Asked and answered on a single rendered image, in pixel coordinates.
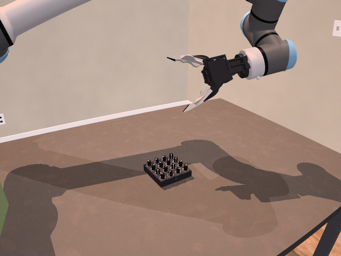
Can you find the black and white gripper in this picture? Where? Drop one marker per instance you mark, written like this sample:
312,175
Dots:
216,72

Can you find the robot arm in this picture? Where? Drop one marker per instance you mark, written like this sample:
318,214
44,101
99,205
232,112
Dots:
269,53

